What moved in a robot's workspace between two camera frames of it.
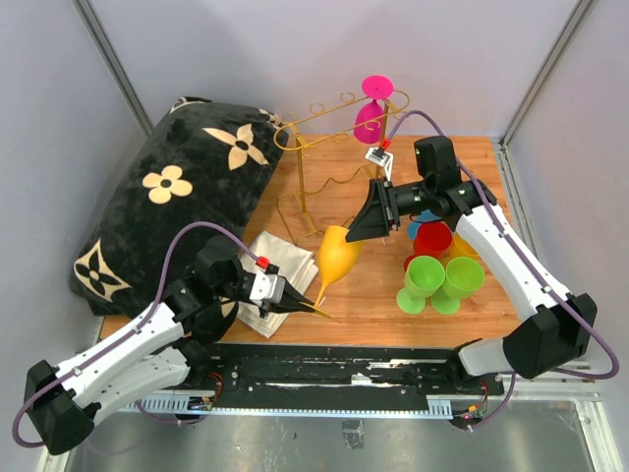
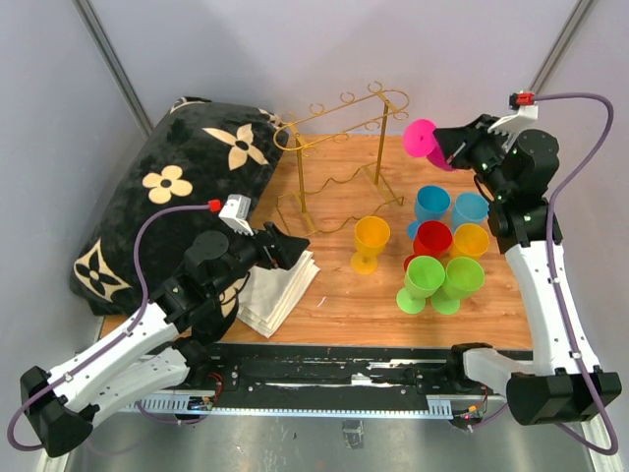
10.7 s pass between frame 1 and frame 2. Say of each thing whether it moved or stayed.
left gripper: moved
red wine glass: stayed
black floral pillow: stayed
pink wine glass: moved
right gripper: moved
